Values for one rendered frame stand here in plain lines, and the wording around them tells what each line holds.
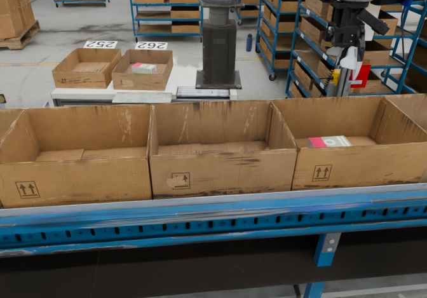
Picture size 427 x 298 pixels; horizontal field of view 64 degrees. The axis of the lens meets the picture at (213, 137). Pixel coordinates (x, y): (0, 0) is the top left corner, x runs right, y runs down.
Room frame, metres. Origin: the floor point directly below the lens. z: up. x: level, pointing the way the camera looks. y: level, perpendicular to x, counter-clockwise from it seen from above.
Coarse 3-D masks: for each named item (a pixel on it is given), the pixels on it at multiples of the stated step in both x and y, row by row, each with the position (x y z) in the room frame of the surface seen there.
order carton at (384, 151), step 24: (360, 96) 1.07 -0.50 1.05; (288, 120) 1.04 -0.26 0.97; (312, 120) 1.05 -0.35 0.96; (336, 120) 1.06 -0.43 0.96; (360, 120) 1.07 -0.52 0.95; (384, 120) 1.03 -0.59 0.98; (408, 120) 0.92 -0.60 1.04; (360, 144) 1.01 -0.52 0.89; (384, 144) 0.77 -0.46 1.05; (408, 144) 0.78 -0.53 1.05; (312, 168) 0.75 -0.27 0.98; (336, 168) 0.76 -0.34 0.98; (360, 168) 0.77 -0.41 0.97; (384, 168) 0.78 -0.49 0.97; (408, 168) 0.78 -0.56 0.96
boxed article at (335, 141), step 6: (312, 138) 1.00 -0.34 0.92; (318, 138) 1.00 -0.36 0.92; (324, 138) 1.00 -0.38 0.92; (330, 138) 1.00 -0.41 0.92; (336, 138) 1.00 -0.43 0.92; (342, 138) 1.00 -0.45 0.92; (312, 144) 0.96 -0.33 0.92; (318, 144) 0.96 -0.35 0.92; (324, 144) 0.96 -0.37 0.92; (330, 144) 0.96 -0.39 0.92; (336, 144) 0.96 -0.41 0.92; (342, 144) 0.96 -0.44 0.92; (348, 144) 0.96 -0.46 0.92
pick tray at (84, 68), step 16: (80, 48) 2.11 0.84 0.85; (96, 48) 2.11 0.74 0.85; (112, 48) 2.11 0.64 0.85; (64, 64) 1.90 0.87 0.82; (80, 64) 2.07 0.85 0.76; (96, 64) 2.06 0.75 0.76; (112, 64) 1.90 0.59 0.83; (64, 80) 1.73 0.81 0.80; (80, 80) 1.73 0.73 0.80; (96, 80) 1.73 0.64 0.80
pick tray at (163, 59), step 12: (120, 60) 1.91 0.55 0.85; (132, 60) 2.10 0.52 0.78; (144, 60) 2.10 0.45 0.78; (156, 60) 2.10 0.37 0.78; (168, 60) 1.91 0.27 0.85; (120, 72) 1.72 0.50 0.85; (156, 72) 1.95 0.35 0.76; (168, 72) 1.89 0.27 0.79; (120, 84) 1.72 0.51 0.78; (132, 84) 1.72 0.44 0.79; (144, 84) 1.72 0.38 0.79; (156, 84) 1.72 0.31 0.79
